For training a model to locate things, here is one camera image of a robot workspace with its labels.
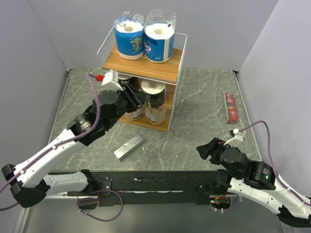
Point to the black paper towel roll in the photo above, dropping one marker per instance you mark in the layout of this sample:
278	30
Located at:
131	81
156	92

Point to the white wire wooden shelf rack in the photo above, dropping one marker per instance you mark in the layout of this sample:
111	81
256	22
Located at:
159	80

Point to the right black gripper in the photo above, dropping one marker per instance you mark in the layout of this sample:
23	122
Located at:
212	148

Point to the brown paper roll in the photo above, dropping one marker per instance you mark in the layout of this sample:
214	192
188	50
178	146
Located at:
156	116
133	116

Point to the silver toothpaste box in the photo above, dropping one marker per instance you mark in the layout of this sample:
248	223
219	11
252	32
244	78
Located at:
129	146

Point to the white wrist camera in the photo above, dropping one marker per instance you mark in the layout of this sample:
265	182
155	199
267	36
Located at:
110	80
236	139

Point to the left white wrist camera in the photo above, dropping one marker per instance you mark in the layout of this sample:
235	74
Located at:
110	80

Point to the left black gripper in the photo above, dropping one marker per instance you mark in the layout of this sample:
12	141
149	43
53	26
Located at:
137	100

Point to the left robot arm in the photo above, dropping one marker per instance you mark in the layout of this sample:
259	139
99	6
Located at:
31	182

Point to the red toothpaste box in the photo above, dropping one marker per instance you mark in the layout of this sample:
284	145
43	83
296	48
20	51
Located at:
231	112

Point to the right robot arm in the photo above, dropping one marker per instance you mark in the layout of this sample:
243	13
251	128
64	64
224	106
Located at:
255	181

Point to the blue paper towel roll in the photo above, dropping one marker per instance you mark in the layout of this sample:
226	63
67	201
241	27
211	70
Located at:
129	35
159	30

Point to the brown paper roll front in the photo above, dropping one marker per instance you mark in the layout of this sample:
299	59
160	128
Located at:
133	116

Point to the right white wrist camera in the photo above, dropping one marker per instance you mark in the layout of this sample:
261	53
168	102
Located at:
236	139

